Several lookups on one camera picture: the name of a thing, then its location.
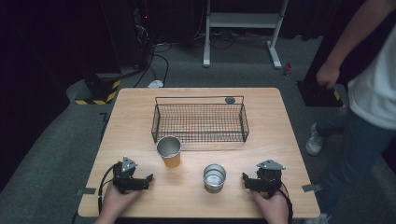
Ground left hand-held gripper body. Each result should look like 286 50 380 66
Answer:
112 156 141 194

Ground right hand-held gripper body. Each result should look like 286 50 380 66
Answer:
256 159 287 199

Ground orange metal cup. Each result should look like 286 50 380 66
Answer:
156 135 182 169

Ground dark silver metal cup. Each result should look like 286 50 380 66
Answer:
203 163 227 194

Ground black wire basket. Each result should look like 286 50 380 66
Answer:
150 95 250 144

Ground person's left hand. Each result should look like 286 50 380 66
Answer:
101 186 141 217

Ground person's right hand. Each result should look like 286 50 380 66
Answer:
251 189 289 218

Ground grey tape piece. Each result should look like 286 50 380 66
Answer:
77 187 97 196
302 183 323 193

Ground black stand base striped edge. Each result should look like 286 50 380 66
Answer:
296 79 346 108
74 73 121 106

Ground dark equipment rack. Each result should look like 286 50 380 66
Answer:
130 0 157 71

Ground white metal stand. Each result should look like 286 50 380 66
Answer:
203 0 289 70

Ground left hand-held gripper cable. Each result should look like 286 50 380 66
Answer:
97 162 120 216

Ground hand-held gripper cable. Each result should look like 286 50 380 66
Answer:
97 162 120 216
276 182 294 224

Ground right hand-held gripper cable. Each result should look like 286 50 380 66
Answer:
276 182 294 224

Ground black floor cables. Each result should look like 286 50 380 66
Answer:
134 41 172 89

